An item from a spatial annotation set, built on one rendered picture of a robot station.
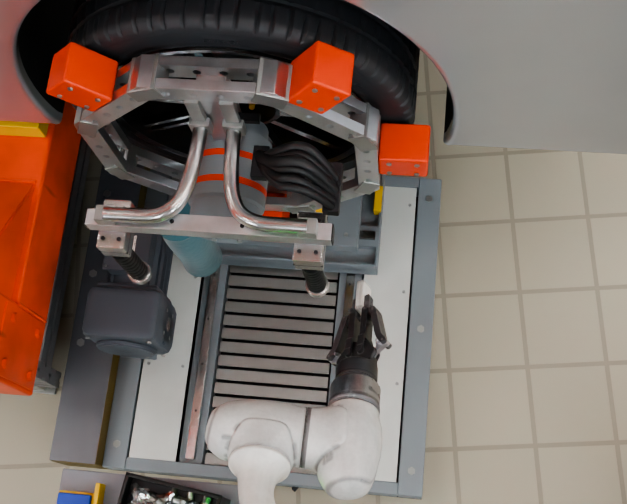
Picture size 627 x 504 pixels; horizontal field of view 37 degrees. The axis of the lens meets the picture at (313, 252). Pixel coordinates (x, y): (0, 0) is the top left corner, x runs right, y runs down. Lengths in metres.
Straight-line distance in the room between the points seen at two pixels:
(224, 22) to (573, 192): 1.40
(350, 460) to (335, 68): 0.62
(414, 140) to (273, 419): 0.56
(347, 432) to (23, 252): 0.80
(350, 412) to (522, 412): 0.96
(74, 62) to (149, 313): 0.75
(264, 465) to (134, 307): 0.75
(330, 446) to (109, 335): 0.79
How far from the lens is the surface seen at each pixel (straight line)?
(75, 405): 2.49
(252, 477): 1.54
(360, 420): 1.60
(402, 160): 1.71
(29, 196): 2.03
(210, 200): 1.69
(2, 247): 1.93
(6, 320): 1.93
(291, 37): 1.54
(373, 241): 2.41
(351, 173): 1.89
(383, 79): 1.64
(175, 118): 1.91
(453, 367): 2.50
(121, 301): 2.21
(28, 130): 2.07
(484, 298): 2.55
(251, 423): 1.57
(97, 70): 1.64
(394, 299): 2.46
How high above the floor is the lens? 2.45
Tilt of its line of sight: 71 degrees down
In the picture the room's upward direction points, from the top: 16 degrees counter-clockwise
